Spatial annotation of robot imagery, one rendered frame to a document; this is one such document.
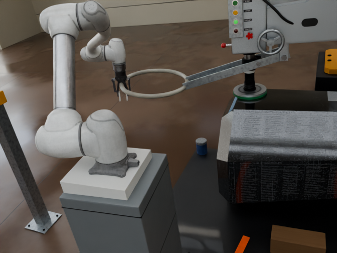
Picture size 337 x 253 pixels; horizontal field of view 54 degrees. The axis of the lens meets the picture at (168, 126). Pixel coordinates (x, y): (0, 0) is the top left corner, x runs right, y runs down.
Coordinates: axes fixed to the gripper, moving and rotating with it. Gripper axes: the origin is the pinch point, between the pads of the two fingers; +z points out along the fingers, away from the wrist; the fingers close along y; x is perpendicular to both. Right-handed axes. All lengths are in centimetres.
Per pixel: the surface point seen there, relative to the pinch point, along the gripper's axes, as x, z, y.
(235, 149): -56, 12, 70
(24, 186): -34, 49, -73
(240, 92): -21, -8, 79
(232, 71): -20, -23, 73
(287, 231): -79, 58, 99
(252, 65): -23, -27, 85
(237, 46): -25, -40, 75
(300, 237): -85, 58, 105
